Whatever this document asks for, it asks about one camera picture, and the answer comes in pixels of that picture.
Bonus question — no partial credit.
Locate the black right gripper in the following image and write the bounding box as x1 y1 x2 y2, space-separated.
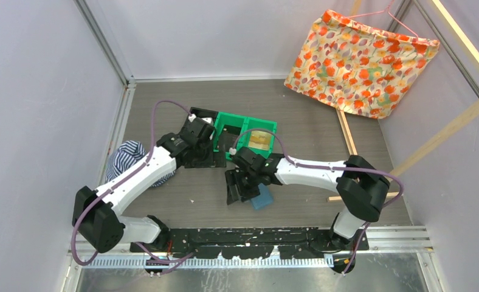
226 167 261 204

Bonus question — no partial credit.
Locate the blue card holder wallet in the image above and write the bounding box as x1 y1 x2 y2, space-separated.
250 184 274 210

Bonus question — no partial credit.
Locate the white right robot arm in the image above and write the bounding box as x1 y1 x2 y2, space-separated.
225 147 390 250

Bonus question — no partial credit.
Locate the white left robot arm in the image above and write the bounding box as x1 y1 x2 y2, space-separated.
72 114 215 253

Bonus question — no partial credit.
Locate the black credit card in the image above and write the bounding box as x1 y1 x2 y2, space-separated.
216 125 241 152

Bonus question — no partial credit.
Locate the green bin with black card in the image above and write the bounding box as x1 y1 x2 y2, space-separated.
213 112 247 161

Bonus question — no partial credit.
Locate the gold credit card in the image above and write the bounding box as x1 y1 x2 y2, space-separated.
248 130 273 151

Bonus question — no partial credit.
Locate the green bin with gold card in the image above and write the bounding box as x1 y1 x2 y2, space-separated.
236 117 277 158

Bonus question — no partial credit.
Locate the black plastic bin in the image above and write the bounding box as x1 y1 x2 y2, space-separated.
190 107 218 120

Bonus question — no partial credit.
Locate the blue striped cloth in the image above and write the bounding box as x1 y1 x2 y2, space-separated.
100 141 176 191

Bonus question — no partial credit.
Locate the floral orange fabric bag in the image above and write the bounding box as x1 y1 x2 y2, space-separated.
284 10 440 119

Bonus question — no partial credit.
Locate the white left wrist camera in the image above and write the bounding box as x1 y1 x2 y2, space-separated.
187 114 214 126

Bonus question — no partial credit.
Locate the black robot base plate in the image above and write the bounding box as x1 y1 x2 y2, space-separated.
143 227 369 260

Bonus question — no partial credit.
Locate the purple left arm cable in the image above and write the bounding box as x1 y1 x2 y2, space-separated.
70 100 196 267

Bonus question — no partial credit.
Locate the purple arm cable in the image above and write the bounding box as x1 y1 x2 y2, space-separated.
70 100 196 267
229 128 405 275

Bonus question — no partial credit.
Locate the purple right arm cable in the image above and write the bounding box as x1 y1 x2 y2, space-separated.
229 128 405 275

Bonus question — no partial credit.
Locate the pink wire hanger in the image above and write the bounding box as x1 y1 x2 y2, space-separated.
347 0 420 39

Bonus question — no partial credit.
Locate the wooden frame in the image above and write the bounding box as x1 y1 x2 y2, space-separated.
346 1 479 205

